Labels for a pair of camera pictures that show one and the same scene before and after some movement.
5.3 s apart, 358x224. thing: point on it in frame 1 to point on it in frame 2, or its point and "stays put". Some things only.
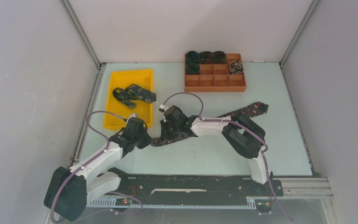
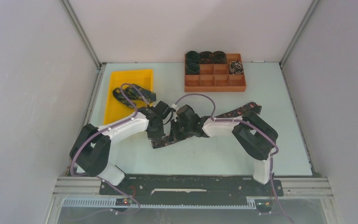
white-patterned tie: (236, 67) stays put
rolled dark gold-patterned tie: (219, 57) stays put
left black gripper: (147, 141) to (154, 136)
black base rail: (192, 186) stays put
